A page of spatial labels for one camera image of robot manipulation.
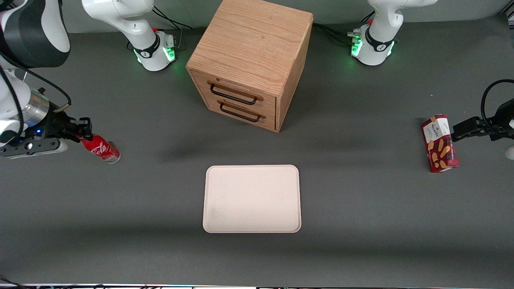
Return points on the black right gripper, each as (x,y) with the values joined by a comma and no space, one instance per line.
(56,124)

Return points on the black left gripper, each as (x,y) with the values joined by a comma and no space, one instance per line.
(497,125)

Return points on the red coke bottle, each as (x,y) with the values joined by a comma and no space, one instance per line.
(100,149)

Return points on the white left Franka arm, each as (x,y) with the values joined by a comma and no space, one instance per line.
(377,36)

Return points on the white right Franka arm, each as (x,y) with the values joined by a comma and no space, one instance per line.
(138,28)

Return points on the beige rectangular tray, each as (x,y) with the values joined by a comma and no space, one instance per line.
(252,198)

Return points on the red biscuit box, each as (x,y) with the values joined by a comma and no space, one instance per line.
(439,144)

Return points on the wooden drawer cabinet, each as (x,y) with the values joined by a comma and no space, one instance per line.
(249,44)

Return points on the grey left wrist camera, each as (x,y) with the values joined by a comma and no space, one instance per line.
(510,152)

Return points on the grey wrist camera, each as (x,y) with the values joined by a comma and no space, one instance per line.
(510,152)
(28,147)

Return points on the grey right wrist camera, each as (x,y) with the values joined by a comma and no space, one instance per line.
(28,147)

